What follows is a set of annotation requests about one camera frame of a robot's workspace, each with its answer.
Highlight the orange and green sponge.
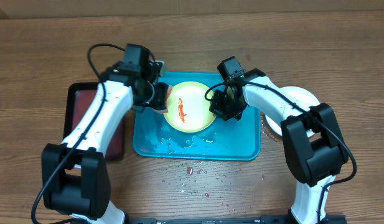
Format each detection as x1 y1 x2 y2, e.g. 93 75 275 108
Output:
152 82 173 114

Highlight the black tray with red water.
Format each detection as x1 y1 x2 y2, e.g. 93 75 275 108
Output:
63 82 125 162

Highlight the yellow-green plate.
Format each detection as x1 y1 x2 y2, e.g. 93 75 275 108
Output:
164 81 216 133

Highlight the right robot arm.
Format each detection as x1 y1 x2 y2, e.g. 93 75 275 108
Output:
208 57 357 223

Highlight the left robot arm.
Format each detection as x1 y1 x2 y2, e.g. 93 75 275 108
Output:
30 44 172 223

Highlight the teal plastic tray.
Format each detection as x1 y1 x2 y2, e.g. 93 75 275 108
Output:
133 72 261 161

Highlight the white plate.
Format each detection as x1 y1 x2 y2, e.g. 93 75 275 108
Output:
265 86 320 137

